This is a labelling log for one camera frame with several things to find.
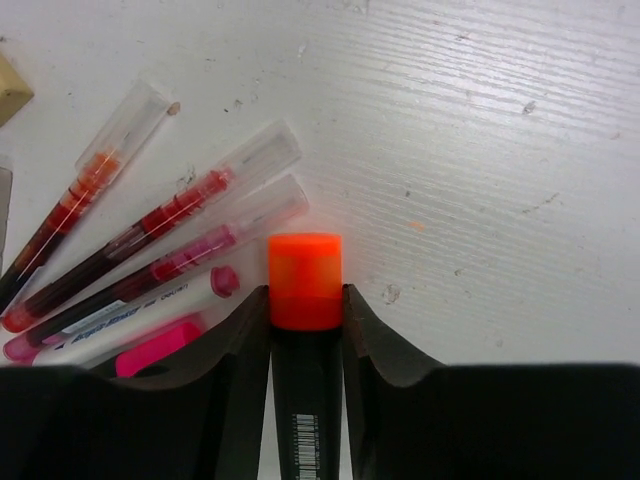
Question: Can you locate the red gel pen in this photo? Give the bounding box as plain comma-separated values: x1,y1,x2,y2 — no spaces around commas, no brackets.
1,80,170,311
1,120,301,333

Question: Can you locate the pink highlighter black body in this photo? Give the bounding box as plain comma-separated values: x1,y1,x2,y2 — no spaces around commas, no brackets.
92,313,206,378

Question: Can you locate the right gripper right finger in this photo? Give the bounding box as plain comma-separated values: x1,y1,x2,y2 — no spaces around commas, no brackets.
343,285,639,479

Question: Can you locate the tan eraser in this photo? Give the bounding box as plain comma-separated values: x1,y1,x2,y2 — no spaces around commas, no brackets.
0,55,34,127

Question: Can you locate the red gel pen middle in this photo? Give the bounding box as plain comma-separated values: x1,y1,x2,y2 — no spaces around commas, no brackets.
1,120,301,333

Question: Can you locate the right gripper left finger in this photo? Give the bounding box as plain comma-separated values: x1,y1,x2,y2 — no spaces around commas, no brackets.
1,286,270,479

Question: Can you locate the white marker pink cap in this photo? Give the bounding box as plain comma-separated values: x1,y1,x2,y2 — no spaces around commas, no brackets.
30,266,241,368

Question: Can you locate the orange highlighter black body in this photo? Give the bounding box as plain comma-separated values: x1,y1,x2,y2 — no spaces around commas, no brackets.
268,233,343,479

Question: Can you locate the red gel pen left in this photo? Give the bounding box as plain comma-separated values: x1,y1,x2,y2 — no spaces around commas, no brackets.
1,80,170,311

